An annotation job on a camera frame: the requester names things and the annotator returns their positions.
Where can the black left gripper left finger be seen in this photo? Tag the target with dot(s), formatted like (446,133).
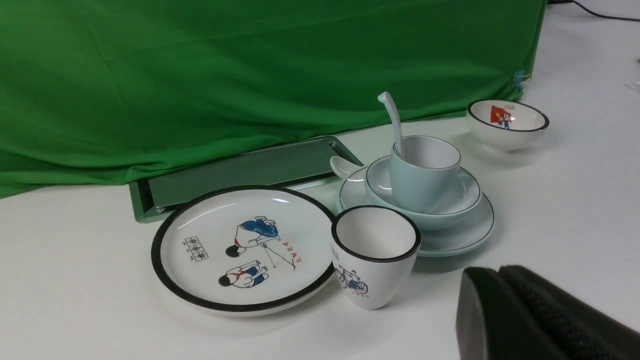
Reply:
(492,321)

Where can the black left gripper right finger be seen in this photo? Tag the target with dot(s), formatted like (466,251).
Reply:
(578,329)

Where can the pale blue ceramic cup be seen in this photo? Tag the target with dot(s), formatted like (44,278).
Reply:
(421,168)

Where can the pale blue shallow bowl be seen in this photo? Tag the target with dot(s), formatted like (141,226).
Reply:
(458,198)

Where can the pale blue ceramic spoon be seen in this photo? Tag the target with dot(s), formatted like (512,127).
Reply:
(386,99)

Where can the pale blue round plate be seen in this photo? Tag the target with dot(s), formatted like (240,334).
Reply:
(461,238)

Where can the white cup with bicycle picture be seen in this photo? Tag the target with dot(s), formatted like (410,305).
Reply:
(374,249)

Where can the white bowl with red picture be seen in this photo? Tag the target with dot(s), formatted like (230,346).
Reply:
(505,125)

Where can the green rectangular tray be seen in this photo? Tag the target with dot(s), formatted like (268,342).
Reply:
(294,166)

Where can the blue binder clip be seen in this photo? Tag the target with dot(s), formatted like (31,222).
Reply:
(519,78)

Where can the white plate with cartoon figures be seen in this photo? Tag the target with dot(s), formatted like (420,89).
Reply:
(245,251)

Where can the green backdrop cloth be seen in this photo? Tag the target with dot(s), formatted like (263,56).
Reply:
(107,92)

